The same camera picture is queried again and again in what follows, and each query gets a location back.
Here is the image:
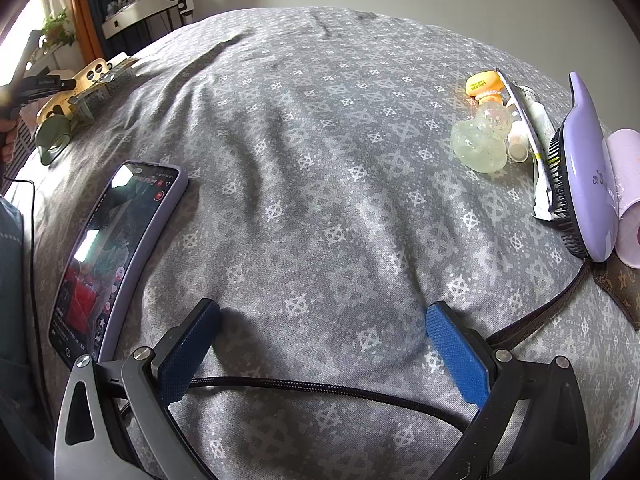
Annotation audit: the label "white wet wipes packet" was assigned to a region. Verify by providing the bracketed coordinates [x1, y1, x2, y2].
[495, 67, 568, 221]

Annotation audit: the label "black braided cable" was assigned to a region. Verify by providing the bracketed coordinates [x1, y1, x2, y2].
[107, 374, 481, 443]

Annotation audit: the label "orange wooden frame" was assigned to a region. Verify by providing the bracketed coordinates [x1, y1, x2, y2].
[70, 0, 103, 61]

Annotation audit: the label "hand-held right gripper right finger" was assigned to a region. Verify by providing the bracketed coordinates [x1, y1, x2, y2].
[424, 301, 593, 480]

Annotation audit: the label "green potted plant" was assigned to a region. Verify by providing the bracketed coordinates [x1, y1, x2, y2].
[40, 7, 76, 53]

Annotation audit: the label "grey patterned bed sheet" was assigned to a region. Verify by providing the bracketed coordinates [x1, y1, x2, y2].
[0, 6, 640, 480]

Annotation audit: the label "dark slatted crate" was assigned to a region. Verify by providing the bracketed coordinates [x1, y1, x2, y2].
[10, 112, 43, 161]

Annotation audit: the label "brown patterned pouch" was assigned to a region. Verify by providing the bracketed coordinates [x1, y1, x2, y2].
[482, 255, 640, 348]

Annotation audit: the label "dark green clothing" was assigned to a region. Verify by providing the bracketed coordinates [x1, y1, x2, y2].
[0, 195, 56, 480]

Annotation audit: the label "beige phone case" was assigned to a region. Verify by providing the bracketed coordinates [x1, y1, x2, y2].
[35, 57, 108, 128]

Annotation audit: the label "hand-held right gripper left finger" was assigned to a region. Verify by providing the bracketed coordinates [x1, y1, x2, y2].
[52, 298, 222, 480]

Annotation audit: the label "yellow duck toy with beads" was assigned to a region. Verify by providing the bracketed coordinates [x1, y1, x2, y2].
[465, 71, 506, 100]

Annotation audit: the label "purple hairbrush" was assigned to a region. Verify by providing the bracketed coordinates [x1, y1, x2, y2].
[547, 71, 623, 263]

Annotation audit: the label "person's left hand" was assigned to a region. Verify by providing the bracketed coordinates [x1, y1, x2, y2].
[0, 116, 20, 165]

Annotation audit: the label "clear glitter duck toy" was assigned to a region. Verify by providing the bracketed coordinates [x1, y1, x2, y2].
[451, 101, 513, 173]

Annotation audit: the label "lilac plastic cup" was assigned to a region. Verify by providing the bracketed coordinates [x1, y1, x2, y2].
[602, 129, 640, 267]

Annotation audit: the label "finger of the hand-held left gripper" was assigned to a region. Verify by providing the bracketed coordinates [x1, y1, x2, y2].
[0, 30, 51, 86]
[22, 74, 78, 100]

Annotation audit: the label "green silicone cup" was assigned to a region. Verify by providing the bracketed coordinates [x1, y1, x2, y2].
[34, 115, 73, 166]

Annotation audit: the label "small clear spray bottle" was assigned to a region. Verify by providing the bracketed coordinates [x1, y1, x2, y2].
[506, 85, 553, 163]

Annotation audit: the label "orange print foil sachets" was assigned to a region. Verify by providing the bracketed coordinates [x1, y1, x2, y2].
[70, 52, 141, 121]

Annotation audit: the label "white wall shelf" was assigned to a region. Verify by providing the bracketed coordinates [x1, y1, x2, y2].
[101, 0, 183, 38]

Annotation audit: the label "smartphone in lilac case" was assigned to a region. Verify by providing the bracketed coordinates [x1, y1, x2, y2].
[48, 160, 190, 368]

